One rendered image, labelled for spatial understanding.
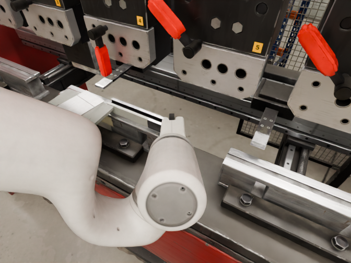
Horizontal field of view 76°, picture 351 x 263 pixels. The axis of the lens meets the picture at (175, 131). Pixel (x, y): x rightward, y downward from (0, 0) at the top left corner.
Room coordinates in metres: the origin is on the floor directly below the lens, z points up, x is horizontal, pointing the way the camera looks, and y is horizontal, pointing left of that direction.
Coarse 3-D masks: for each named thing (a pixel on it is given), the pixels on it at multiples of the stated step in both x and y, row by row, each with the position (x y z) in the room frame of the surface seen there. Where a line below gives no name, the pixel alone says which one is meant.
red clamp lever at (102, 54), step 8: (88, 32) 0.40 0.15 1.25; (96, 32) 0.40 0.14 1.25; (104, 32) 0.42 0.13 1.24; (96, 40) 0.41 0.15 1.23; (96, 48) 0.41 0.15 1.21; (104, 48) 0.41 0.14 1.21; (96, 56) 0.41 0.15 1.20; (104, 56) 0.41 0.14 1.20; (104, 64) 0.40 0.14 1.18; (104, 72) 0.40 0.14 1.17
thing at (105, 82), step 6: (120, 66) 0.70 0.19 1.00; (126, 66) 0.70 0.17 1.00; (132, 66) 0.71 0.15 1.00; (150, 66) 0.73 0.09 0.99; (114, 72) 0.67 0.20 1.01; (120, 72) 0.67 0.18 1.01; (108, 78) 0.63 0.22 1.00; (114, 78) 0.63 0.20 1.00; (96, 84) 0.60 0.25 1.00; (102, 84) 0.60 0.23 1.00; (108, 84) 0.60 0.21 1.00
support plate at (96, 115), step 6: (66, 90) 0.57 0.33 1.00; (72, 90) 0.57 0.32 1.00; (60, 96) 0.54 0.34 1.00; (66, 96) 0.54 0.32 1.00; (72, 96) 0.54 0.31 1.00; (54, 102) 0.51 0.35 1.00; (60, 102) 0.51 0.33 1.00; (96, 108) 0.49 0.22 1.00; (102, 108) 0.49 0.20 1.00; (108, 108) 0.49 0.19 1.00; (84, 114) 0.46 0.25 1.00; (90, 114) 0.46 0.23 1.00; (96, 114) 0.46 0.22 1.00; (102, 114) 0.46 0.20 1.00; (108, 114) 0.47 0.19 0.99; (90, 120) 0.44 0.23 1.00; (96, 120) 0.44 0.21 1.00
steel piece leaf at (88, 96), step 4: (84, 92) 0.56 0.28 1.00; (88, 92) 0.56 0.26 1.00; (80, 96) 0.54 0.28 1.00; (84, 96) 0.54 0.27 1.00; (88, 96) 0.54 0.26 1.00; (92, 96) 0.54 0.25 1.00; (96, 96) 0.54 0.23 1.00; (88, 100) 0.52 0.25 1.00; (92, 100) 0.52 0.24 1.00; (96, 100) 0.52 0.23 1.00; (100, 100) 0.52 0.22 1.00; (92, 104) 0.50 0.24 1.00; (96, 104) 0.50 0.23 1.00
